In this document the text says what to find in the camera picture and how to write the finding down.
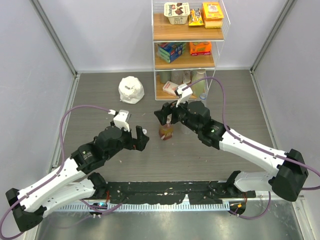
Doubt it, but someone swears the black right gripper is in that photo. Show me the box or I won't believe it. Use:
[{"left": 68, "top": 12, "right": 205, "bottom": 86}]
[{"left": 154, "top": 95, "right": 201, "bottom": 135}]

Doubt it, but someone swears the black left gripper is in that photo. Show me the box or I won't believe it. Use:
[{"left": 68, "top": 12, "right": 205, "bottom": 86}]
[{"left": 104, "top": 120, "right": 149, "bottom": 161}]

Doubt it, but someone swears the amber drink bottle red label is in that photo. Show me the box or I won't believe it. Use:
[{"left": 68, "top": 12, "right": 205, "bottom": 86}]
[{"left": 158, "top": 116, "right": 174, "bottom": 141}]

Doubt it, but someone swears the clear Pepsi bottle blue label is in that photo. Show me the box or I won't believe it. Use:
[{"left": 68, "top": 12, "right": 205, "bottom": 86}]
[{"left": 199, "top": 92, "right": 208, "bottom": 107}]

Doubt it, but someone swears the small clear bottle blue cap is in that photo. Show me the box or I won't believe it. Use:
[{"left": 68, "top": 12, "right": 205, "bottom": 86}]
[{"left": 181, "top": 124, "right": 193, "bottom": 134}]

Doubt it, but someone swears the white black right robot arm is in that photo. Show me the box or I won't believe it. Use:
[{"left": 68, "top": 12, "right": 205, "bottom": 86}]
[{"left": 154, "top": 101, "right": 309, "bottom": 202}]

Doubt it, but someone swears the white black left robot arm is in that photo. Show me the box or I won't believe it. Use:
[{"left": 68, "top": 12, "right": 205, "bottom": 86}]
[{"left": 5, "top": 126, "right": 150, "bottom": 232}]

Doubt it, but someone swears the white green bottle on shelf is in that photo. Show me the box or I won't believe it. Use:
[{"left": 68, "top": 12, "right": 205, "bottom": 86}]
[{"left": 191, "top": 69, "right": 206, "bottom": 98}]

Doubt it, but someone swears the white red tissue box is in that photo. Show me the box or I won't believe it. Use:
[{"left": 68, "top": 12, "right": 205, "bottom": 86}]
[{"left": 162, "top": 81, "right": 179, "bottom": 97}]

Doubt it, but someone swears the pale green cup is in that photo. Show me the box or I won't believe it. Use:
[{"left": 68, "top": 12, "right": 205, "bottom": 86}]
[{"left": 159, "top": 71, "right": 172, "bottom": 84}]

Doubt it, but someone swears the clear plastic cup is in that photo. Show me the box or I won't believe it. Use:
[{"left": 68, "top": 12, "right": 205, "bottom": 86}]
[{"left": 171, "top": 70, "right": 183, "bottom": 85}]

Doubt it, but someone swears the white crumpled paper bag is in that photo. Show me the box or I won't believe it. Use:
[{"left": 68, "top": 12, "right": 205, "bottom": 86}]
[{"left": 118, "top": 76, "right": 145, "bottom": 105}]

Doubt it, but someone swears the blue green box pack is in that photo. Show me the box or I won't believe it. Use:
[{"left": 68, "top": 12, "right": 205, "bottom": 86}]
[{"left": 157, "top": 42, "right": 187, "bottom": 64}]

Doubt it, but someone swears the orange cracker box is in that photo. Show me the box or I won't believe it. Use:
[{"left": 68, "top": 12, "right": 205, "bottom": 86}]
[{"left": 189, "top": 41, "right": 212, "bottom": 56}]

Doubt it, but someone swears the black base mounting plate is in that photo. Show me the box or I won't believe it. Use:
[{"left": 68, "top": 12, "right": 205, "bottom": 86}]
[{"left": 85, "top": 181, "right": 256, "bottom": 205}]

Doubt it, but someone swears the yellow candy bag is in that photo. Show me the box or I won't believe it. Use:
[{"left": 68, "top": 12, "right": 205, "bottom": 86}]
[{"left": 188, "top": 8, "right": 204, "bottom": 27}]

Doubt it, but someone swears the white chocolate yogurt tub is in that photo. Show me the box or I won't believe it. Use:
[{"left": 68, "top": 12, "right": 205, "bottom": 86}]
[{"left": 163, "top": 2, "right": 190, "bottom": 25}]

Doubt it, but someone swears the orange yellow sponge pack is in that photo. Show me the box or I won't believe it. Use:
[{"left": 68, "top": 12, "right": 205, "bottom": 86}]
[{"left": 202, "top": 2, "right": 224, "bottom": 29}]

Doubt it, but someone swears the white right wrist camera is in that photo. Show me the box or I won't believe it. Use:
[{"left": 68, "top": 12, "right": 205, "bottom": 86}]
[{"left": 174, "top": 83, "right": 193, "bottom": 107}]

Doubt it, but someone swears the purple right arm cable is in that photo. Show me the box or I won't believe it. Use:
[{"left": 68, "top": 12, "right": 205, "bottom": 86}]
[{"left": 184, "top": 76, "right": 320, "bottom": 220}]

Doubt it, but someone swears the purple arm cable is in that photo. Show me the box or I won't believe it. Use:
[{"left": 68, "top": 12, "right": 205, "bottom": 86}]
[
  {"left": 184, "top": 76, "right": 320, "bottom": 220},
  {"left": 0, "top": 104, "right": 117, "bottom": 239}
]

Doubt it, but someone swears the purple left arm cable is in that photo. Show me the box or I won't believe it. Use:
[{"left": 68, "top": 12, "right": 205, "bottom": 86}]
[{"left": 0, "top": 104, "right": 117, "bottom": 239}]

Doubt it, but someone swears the white wire wooden shelf rack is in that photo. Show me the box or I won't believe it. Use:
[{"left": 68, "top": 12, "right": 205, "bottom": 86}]
[{"left": 151, "top": 0, "right": 231, "bottom": 101}]

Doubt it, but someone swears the slotted grey cable duct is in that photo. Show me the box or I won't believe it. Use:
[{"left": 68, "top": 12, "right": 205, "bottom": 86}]
[{"left": 56, "top": 201, "right": 230, "bottom": 213}]

